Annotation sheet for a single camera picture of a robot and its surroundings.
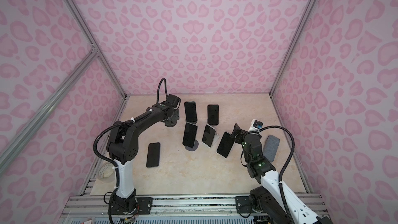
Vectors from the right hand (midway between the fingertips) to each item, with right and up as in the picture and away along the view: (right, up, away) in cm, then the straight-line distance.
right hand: (242, 125), depth 79 cm
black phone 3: (-27, -5, +5) cm, 28 cm away
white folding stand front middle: (-12, -10, +14) cm, 21 cm away
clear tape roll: (-72, -26, +5) cm, 77 cm away
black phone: (-48, -18, +10) cm, 52 cm away
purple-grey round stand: (-27, -14, +9) cm, 32 cm away
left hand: (-40, +6, +20) cm, 45 cm away
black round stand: (-40, +1, +22) cm, 45 cm away
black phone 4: (-8, -11, +6) cm, 15 cm away
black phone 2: (-28, +9, +18) cm, 34 cm away
